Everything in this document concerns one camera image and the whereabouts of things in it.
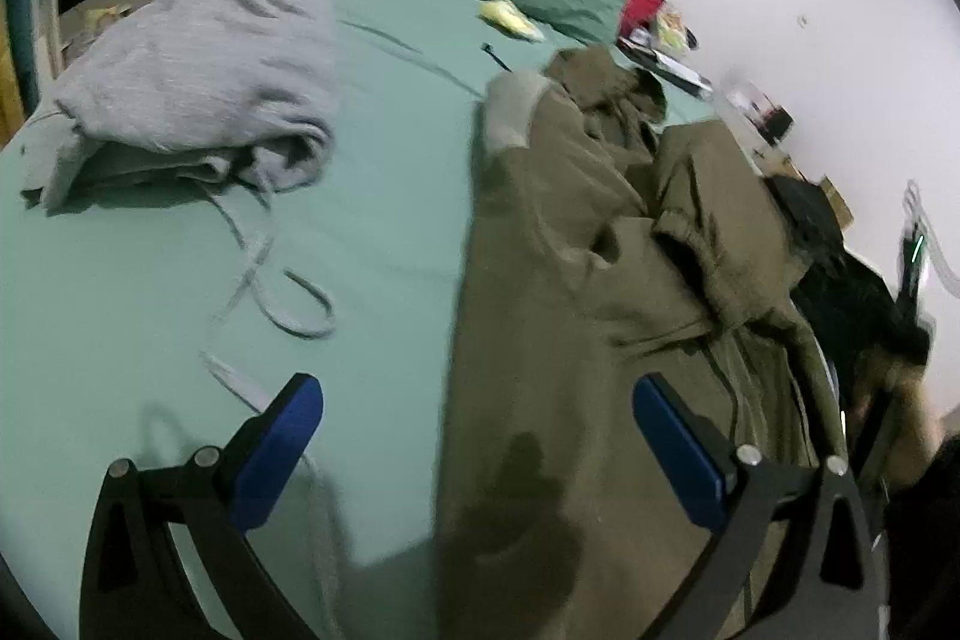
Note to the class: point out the black pen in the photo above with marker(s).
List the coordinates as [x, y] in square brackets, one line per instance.
[496, 57]

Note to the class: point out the olive and beige jacket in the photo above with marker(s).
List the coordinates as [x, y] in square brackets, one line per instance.
[600, 310]

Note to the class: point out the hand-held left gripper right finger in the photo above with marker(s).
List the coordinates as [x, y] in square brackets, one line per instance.
[675, 452]

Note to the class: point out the grey hoodie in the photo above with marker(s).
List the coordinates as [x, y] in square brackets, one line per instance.
[195, 63]

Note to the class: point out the small dark box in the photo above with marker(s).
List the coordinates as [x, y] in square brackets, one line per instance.
[776, 124]

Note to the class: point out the bed with green sheet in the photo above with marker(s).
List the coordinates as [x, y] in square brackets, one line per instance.
[135, 280]

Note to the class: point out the black clothing pile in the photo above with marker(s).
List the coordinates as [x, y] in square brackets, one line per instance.
[832, 280]

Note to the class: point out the yellow packet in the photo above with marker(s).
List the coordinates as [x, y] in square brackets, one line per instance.
[510, 19]

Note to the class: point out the bedside table with clutter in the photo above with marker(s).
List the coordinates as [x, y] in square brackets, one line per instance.
[667, 66]

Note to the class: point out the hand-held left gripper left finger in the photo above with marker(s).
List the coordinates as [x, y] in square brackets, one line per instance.
[289, 430]

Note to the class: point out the cardboard box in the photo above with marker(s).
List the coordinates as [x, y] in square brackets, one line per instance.
[834, 197]

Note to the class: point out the colourful snack packet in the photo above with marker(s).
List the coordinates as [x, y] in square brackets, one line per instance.
[670, 27]

